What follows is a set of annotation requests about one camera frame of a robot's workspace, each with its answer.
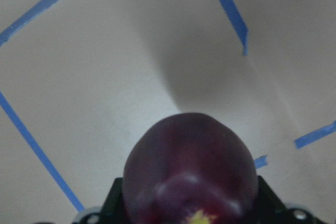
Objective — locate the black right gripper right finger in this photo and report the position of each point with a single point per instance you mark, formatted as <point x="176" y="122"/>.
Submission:
<point x="269" y="207"/>

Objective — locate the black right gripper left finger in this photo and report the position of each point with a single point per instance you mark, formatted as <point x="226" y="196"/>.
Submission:
<point x="112" y="210"/>

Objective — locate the dark red apple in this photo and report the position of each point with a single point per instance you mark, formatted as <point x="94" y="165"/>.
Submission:
<point x="190" y="168"/>

